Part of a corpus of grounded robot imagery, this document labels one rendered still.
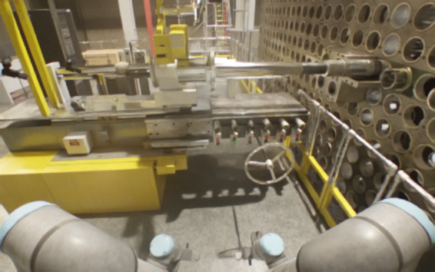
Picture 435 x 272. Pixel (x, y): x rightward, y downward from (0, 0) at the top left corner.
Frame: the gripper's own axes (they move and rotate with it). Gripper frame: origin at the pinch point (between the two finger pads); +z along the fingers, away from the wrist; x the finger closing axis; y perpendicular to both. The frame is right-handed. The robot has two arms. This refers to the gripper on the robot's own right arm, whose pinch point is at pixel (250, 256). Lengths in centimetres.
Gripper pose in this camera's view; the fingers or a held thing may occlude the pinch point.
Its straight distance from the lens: 131.7
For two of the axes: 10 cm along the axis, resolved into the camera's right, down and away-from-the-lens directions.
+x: 9.8, 0.1, 2.0
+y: 1.1, 8.0, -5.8
